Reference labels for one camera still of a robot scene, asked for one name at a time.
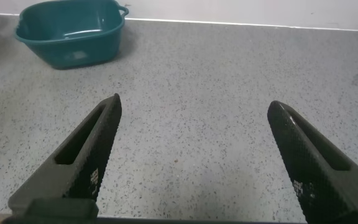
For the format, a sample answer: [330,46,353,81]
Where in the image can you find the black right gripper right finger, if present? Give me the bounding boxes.
[267,100,358,224]

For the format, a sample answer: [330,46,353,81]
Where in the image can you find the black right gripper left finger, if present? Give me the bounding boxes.
[7,93,122,215]

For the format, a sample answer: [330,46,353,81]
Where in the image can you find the teal square basin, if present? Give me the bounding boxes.
[13,0,130,70]

